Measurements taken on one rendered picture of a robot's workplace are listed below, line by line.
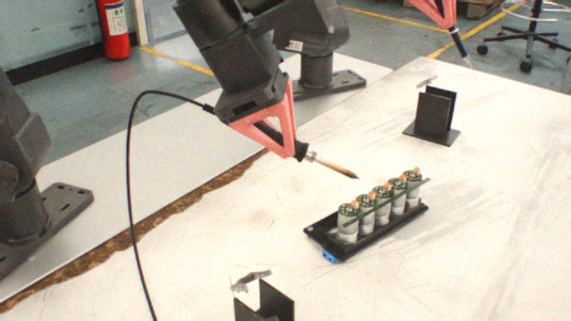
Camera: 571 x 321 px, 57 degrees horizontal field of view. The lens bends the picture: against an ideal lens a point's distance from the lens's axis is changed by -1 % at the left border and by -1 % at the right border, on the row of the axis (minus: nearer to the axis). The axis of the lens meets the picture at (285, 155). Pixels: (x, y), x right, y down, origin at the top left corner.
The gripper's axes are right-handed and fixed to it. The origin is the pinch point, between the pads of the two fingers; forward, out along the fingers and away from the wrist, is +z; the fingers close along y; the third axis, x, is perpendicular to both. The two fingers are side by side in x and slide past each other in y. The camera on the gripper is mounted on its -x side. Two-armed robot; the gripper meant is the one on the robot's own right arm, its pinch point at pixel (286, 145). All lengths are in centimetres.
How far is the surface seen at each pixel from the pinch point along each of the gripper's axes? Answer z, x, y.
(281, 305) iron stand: 7.2, 2.4, -17.0
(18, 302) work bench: -1.7, 30.7, -15.0
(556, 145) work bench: 30, -31, 26
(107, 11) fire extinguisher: -9, 138, 232
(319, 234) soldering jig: 12.2, 1.7, -1.4
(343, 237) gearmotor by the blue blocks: 11.9, -1.6, -3.8
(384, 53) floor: 93, 12, 263
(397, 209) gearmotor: 14.9, -7.6, 2.1
